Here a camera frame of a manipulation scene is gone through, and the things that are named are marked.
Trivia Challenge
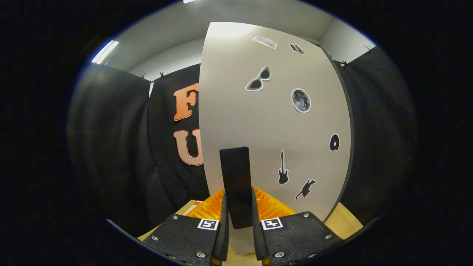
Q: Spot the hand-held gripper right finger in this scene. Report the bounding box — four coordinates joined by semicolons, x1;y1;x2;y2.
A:
252;187;344;266

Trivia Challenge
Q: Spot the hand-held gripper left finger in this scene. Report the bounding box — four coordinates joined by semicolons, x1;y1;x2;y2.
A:
142;189;229;266

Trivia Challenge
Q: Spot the black door handle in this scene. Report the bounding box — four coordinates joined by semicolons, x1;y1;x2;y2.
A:
220;147;254;230

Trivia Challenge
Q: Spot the beige shoe cabinet door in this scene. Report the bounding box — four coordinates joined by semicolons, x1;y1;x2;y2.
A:
199;21;351;255

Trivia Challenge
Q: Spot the tan cover book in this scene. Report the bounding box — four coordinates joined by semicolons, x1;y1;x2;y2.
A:
183;199;204;217

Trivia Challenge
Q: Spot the black backdrop cloth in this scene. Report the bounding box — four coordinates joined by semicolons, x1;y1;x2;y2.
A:
67;45;418;239

